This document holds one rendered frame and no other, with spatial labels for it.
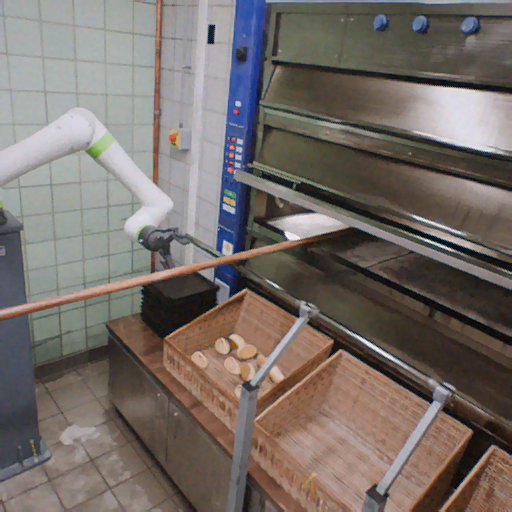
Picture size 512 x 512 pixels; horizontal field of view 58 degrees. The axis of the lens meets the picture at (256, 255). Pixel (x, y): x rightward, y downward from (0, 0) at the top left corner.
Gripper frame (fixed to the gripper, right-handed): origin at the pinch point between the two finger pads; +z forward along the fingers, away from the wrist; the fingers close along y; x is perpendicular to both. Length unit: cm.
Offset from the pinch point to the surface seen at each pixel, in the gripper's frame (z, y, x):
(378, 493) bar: 92, 25, 2
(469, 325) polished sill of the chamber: 81, 2, -56
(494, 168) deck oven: 74, -47, -56
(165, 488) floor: -6, 120, 0
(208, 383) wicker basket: 11, 50, -7
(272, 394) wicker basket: 33, 46, -20
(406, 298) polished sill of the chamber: 58, 3, -55
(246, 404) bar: 46, 30, 5
